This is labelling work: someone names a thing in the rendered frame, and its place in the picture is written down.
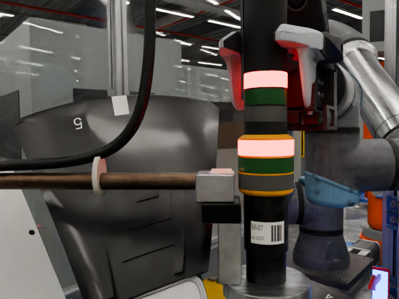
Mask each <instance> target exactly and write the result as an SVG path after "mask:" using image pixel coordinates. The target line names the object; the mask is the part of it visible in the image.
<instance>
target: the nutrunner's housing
mask: <svg viewBox="0 0 399 299"><path fill-rule="evenodd" d="M243 211H244V249H245V250H246V279H247V281H249V282H250V283H252V284H255V285H259V286H264V287H274V286H278V285H282V284H284V283H285V282H286V252H287V251H288V249H289V195H284V196H252V195H246V194H243Z"/></svg>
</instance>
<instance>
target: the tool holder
mask: <svg viewBox="0 0 399 299"><path fill-rule="evenodd" d="M209 171H211V170H200V171H198V173H197V174H196V175H195V201H196V202H197V203H202V206H201V210H202V223H204V224H218V283H219V284H223V295H224V296H225V298H226V299H311V281H310V279H309V278H308V277H307V276H306V275H305V274H304V273H301V272H300V271H298V270H295V269H293V268H289V267H286V282H285V283H284V284H282V285H278V286H274V287H264V286H259V285H255V284H252V283H250V282H249V281H247V279H246V265H242V254H241V222H242V220H241V202H240V196H235V176H234V174H233V173H209Z"/></svg>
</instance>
